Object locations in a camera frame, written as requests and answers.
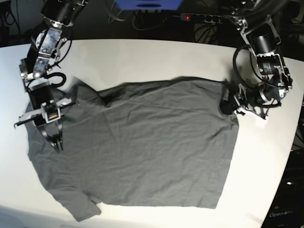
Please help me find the blue plastic bin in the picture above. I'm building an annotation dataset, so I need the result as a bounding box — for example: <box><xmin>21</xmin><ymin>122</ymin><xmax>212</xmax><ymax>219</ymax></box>
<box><xmin>115</xmin><ymin>0</ymin><xmax>182</xmax><ymax>10</ymax></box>

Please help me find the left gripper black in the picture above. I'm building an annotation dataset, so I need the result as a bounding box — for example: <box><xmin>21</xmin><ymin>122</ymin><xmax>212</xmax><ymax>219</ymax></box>
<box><xmin>219</xmin><ymin>84</ymin><xmax>283</xmax><ymax>119</ymax></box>

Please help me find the black power strip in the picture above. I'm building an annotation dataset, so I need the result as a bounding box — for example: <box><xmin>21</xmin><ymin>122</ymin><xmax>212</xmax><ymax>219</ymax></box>
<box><xmin>177</xmin><ymin>13</ymin><xmax>230</xmax><ymax>24</ymax></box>

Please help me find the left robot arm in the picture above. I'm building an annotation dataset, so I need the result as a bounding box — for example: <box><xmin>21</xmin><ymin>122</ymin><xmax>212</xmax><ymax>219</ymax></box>
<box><xmin>219</xmin><ymin>0</ymin><xmax>293</xmax><ymax>119</ymax></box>

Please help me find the grey T-shirt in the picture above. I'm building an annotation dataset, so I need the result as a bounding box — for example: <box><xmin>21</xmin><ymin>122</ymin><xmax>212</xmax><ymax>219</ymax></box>
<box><xmin>26</xmin><ymin>77</ymin><xmax>238</xmax><ymax>221</ymax></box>

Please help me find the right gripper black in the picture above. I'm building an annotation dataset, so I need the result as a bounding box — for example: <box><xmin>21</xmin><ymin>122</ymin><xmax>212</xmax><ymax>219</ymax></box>
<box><xmin>26</xmin><ymin>84</ymin><xmax>64</xmax><ymax>152</ymax></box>

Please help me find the black box with lettering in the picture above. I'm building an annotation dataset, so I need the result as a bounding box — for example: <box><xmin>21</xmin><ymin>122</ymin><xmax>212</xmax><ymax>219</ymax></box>
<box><xmin>261</xmin><ymin>150</ymin><xmax>304</xmax><ymax>228</ymax></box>

